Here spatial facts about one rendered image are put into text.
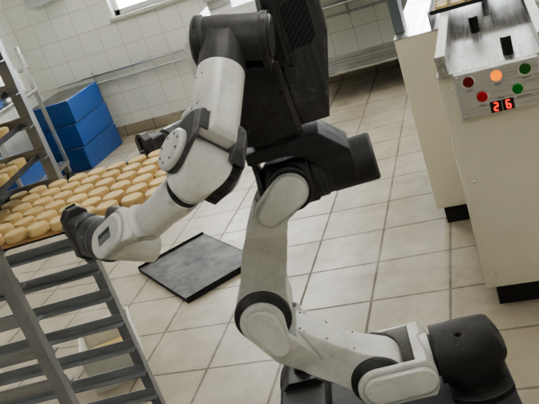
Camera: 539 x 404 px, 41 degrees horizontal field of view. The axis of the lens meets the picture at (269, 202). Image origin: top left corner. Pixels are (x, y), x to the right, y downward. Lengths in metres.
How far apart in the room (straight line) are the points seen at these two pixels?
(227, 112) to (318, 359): 0.85
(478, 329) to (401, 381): 0.23
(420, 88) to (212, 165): 1.86
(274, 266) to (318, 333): 0.23
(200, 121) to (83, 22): 5.63
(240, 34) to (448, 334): 0.96
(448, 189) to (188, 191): 2.05
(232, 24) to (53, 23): 5.63
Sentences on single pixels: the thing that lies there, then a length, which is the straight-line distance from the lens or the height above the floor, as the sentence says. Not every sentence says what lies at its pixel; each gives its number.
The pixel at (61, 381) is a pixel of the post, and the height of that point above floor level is 0.62.
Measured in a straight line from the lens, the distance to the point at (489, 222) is 2.44.
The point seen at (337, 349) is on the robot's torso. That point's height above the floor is 0.40.
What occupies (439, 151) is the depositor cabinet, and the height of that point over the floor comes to 0.35.
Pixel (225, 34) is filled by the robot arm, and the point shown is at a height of 1.26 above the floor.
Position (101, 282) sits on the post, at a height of 0.64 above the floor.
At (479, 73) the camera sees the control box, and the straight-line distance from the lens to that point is 2.23.
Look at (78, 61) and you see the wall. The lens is 6.94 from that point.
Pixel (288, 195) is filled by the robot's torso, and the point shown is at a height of 0.85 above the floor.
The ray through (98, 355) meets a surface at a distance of 2.29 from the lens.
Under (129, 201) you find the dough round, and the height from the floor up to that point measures 0.97.
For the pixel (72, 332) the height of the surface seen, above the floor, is 0.51.
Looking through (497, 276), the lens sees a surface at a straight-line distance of 2.54.
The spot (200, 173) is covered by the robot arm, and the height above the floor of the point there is 1.08.
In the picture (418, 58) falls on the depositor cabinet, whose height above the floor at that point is 0.74.
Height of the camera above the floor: 1.43
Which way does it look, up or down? 21 degrees down
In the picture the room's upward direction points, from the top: 19 degrees counter-clockwise
